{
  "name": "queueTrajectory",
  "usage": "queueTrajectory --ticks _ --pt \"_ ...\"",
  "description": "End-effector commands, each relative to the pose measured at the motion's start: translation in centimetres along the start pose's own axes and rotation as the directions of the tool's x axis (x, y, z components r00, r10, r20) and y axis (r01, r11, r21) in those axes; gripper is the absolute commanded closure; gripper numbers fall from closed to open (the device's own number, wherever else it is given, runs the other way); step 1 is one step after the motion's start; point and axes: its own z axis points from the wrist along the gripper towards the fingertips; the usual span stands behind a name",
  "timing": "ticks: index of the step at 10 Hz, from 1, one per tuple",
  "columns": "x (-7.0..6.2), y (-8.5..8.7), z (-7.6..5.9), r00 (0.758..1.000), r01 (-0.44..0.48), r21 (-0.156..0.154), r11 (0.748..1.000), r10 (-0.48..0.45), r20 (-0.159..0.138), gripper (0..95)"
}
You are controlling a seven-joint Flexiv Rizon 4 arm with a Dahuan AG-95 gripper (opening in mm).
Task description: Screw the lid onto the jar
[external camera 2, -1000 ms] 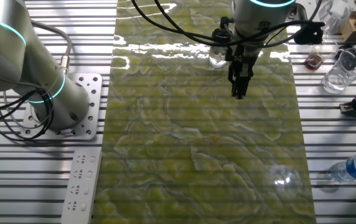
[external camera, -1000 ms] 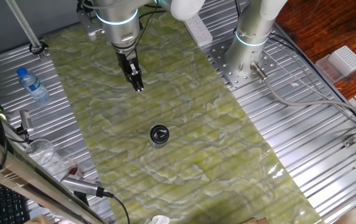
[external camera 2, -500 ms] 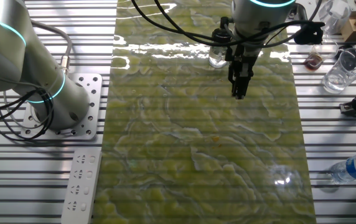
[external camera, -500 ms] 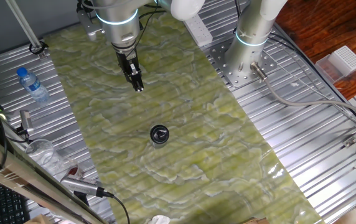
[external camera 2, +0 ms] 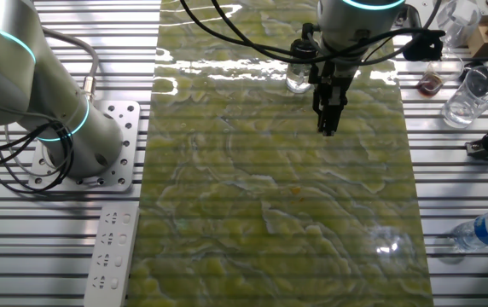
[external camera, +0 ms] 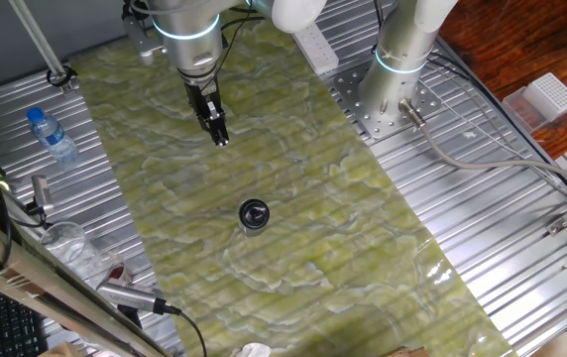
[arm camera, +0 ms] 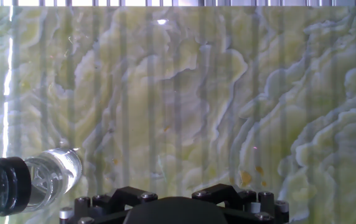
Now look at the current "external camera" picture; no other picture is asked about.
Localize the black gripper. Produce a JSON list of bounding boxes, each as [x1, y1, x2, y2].
[[181, 68, 231, 148]]

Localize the white power strip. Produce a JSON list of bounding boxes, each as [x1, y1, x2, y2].
[[290, 22, 340, 76]]

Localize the green marble pattern mat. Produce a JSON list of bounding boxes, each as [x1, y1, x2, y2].
[[68, 13, 518, 357]]

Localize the water bottle with blue cap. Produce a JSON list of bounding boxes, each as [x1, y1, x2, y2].
[[25, 106, 80, 165]]

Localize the small glass with brown liquid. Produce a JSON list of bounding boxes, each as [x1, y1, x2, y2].
[[92, 250, 136, 292]]

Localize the thin metal pole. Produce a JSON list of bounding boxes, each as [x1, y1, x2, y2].
[[8, 0, 75, 96]]

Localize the clear glass beaker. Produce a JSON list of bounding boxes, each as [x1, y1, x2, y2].
[[39, 220, 92, 280]]

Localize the white crumpled tissue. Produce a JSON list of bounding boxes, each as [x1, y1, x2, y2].
[[236, 342, 273, 357]]

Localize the small cardboard box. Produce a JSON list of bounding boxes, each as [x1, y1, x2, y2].
[[38, 340, 84, 357]]

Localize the black keyboard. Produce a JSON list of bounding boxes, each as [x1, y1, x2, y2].
[[0, 285, 50, 357]]

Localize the brown wooden block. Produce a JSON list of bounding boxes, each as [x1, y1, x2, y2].
[[387, 346, 431, 357]]

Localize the clear plastic box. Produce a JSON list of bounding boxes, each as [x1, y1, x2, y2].
[[502, 86, 547, 134]]

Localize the white pipette tip box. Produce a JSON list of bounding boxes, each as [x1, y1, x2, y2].
[[525, 72, 567, 123]]

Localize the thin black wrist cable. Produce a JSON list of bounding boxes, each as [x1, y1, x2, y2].
[[198, 0, 266, 94]]

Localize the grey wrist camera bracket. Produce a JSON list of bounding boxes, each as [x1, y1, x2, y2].
[[123, 14, 167, 66]]

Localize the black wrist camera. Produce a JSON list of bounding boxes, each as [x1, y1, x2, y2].
[[121, 0, 150, 22]]

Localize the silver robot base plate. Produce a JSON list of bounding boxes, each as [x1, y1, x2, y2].
[[329, 58, 444, 142]]

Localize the silver depth camera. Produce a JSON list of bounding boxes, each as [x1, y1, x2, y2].
[[30, 174, 56, 212], [95, 278, 169, 316]]

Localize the black camera cable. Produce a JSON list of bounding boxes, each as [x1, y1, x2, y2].
[[157, 299, 209, 357]]

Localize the black camera stand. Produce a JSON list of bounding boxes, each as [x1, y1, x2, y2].
[[117, 304, 144, 329], [24, 200, 50, 219]]

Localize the grey cable with metal connector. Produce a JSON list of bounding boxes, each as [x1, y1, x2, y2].
[[397, 97, 567, 198]]

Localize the aluminium frame beam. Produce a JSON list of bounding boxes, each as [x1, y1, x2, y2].
[[0, 205, 170, 357]]

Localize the metal corner bracket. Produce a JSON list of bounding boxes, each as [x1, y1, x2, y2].
[[545, 216, 567, 237]]

